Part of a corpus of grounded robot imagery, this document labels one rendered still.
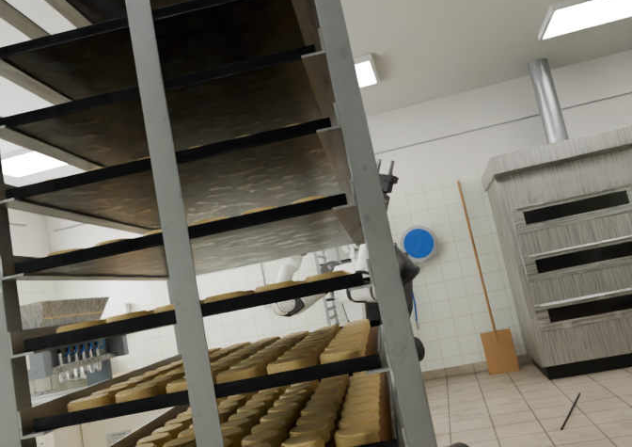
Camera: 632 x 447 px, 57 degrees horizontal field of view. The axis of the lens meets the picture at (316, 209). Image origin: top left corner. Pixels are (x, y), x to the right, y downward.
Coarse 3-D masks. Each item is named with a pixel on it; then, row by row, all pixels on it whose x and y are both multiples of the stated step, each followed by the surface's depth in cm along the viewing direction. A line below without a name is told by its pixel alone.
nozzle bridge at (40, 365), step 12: (120, 336) 294; (60, 348) 254; (108, 348) 294; (120, 348) 293; (36, 360) 228; (48, 360) 230; (72, 360) 261; (84, 360) 261; (96, 360) 271; (108, 360) 296; (36, 372) 227; (48, 372) 228; (60, 372) 242; (96, 372) 294; (108, 372) 294
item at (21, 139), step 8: (0, 128) 70; (8, 128) 71; (0, 136) 73; (8, 136) 73; (16, 136) 74; (24, 136) 75; (32, 136) 76; (16, 144) 77; (24, 144) 77; (32, 144) 78; (40, 144) 78; (48, 144) 79; (40, 152) 82; (48, 152) 82; (56, 152) 83; (64, 152) 84; (64, 160) 87; (72, 160) 88; (80, 160) 89; (88, 160) 90; (88, 168) 94
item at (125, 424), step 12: (168, 408) 238; (108, 420) 240; (120, 420) 240; (132, 420) 239; (144, 420) 238; (84, 432) 241; (96, 432) 240; (108, 432) 240; (120, 432) 239; (84, 444) 241; (96, 444) 240; (108, 444) 239
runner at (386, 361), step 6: (384, 336) 69; (384, 342) 62; (384, 348) 80; (384, 354) 74; (384, 360) 68; (384, 366) 64; (390, 366) 62; (366, 372) 62; (372, 372) 62; (378, 372) 62
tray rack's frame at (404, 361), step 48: (144, 0) 71; (336, 0) 68; (144, 48) 70; (336, 48) 67; (144, 96) 69; (336, 96) 66; (0, 240) 69; (384, 240) 64; (0, 288) 68; (192, 288) 66; (384, 288) 63; (0, 336) 67; (192, 336) 65; (0, 384) 66; (192, 384) 65; (0, 432) 66; (432, 432) 61
